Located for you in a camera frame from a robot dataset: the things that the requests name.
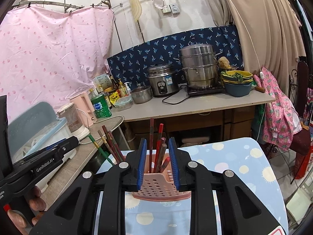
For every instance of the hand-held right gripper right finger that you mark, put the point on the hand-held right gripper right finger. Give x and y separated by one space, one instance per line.
174 166

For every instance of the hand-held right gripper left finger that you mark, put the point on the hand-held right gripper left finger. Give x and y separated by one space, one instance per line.
142 166

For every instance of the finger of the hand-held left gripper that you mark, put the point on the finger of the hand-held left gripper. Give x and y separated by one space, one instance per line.
55 145
69 145

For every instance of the bright red chopstick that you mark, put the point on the bright red chopstick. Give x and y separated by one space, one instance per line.
159 132
167 162
161 144

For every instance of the brown chopstick with gold band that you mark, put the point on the brown chopstick with gold band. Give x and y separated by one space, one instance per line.
102 139
164 151

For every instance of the pink perforated utensil holder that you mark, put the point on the pink perforated utensil holder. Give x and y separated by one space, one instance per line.
159 186

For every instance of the green chopstick with gold band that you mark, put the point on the green chopstick with gold band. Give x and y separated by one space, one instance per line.
96 145

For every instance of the white dish drainer box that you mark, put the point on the white dish drainer box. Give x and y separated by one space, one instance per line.
36 137

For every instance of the white blender jug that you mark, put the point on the white blender jug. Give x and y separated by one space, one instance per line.
73 122

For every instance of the grey side shelf board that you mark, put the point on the grey side shelf board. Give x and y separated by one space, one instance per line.
73 171

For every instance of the pink electric kettle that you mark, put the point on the pink electric kettle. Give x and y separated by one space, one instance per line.
83 110

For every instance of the green dish soap bottle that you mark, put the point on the green dish soap bottle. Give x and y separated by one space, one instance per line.
100 107

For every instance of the dark bottle with label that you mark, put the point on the dark bottle with label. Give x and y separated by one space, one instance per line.
107 100

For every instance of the grey kitchen counter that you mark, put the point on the grey kitchen counter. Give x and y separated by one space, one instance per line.
195 105

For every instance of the yellow seasoning packet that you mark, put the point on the yellow seasoning packet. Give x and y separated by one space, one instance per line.
115 98

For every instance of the clear food container with lid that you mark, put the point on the clear food container with lid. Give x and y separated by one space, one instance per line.
123 102

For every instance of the white and yellow carton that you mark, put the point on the white and yellow carton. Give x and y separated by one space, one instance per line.
100 82

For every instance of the blue dotted tablecloth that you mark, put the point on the blue dotted tablecloth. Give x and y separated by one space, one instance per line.
244 171

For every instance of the small steel pot glass lid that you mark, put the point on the small steel pot glass lid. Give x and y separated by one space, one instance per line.
141 95

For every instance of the dark sauce bottle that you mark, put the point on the dark sauce bottle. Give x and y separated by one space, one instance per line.
114 85

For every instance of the white pump bottle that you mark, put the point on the white pump bottle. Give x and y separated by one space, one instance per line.
127 90

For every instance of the black induction cooker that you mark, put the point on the black induction cooker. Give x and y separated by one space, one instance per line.
205 90

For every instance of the steel rice cooker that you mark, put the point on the steel rice cooker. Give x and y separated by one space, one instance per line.
162 78

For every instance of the pink dotted hanging cloth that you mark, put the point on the pink dotted hanging cloth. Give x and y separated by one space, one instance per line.
49 53

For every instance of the blue bowl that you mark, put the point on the blue bowl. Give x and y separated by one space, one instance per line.
238 89

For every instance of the stacked steel steamer pot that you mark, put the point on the stacked steel steamer pot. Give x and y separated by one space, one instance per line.
199 66

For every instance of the green leafy vegetables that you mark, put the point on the green leafy vegetables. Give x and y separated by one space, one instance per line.
233 74

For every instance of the brown lumpy vegetable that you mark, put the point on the brown lumpy vegetable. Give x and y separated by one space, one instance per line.
223 62

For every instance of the yellow bowl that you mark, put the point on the yellow bowl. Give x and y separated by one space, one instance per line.
245 74

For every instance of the pink pineapple print garment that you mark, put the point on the pink pineapple print garment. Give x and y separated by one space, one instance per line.
278 112

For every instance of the navy printed cloth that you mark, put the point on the navy printed cloth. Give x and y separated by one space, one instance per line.
159 46

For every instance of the red plastic stool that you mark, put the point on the red plastic stool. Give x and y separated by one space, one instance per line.
304 164

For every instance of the dark metal chair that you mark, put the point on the dark metal chair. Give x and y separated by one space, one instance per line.
302 137

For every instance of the pale hanging cutting board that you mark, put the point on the pale hanging cutting board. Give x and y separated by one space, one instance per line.
135 5

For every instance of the beige curtain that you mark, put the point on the beige curtain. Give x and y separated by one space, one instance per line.
264 29

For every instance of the hanging dark clothes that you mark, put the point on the hanging dark clothes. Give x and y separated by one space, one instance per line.
302 12

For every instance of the white wall socket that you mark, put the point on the white wall socket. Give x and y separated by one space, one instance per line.
171 9

